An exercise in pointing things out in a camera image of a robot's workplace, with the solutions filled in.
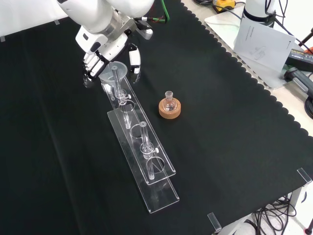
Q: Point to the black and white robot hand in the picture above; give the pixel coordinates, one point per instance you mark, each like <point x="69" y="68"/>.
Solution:
<point x="110" y="46"/>

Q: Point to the clear plastic funnel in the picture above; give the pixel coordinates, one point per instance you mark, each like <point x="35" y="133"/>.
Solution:
<point x="105" y="76"/>

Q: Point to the clear acrylic funnel stand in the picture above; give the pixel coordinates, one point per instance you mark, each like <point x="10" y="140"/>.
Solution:
<point x="156" y="193"/>

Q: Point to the small round-bottom glass flask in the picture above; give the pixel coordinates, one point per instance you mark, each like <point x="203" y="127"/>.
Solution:
<point x="169" y="104"/>

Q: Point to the pale board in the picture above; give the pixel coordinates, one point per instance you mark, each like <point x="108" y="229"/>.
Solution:
<point x="220" y="27"/>

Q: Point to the yellow stop button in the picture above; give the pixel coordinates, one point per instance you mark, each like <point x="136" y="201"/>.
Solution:
<point x="225" y="3"/>

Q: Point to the black bench cloth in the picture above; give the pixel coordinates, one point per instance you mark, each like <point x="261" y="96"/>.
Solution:
<point x="220" y="151"/>

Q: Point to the white booklet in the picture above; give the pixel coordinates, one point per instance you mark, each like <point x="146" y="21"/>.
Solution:
<point x="264" y="44"/>

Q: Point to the black power adapter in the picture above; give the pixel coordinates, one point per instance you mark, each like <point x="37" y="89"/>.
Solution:
<point x="302" y="57"/>

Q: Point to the black tripod leg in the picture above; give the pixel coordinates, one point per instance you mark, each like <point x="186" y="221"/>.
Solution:
<point x="306" y="39"/>

